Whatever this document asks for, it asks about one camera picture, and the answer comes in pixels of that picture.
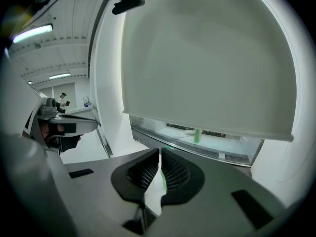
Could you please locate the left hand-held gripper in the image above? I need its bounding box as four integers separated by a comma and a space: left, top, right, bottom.
22, 97, 100, 155

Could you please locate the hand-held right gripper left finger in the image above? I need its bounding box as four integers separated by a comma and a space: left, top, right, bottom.
61, 147, 160, 237

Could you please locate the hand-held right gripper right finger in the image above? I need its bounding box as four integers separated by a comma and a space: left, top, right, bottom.
147, 147, 285, 237

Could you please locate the long ceiling light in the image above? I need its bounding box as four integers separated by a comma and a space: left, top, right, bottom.
48, 72, 72, 80
12, 23, 54, 44

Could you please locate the grey roller blind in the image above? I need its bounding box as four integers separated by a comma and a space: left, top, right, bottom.
121, 0, 301, 143

